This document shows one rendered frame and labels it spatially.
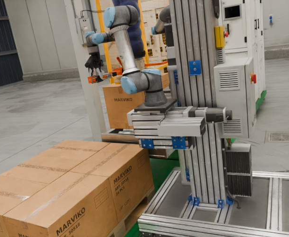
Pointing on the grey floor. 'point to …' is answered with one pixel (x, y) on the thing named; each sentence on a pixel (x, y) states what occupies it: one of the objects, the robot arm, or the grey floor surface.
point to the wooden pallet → (132, 215)
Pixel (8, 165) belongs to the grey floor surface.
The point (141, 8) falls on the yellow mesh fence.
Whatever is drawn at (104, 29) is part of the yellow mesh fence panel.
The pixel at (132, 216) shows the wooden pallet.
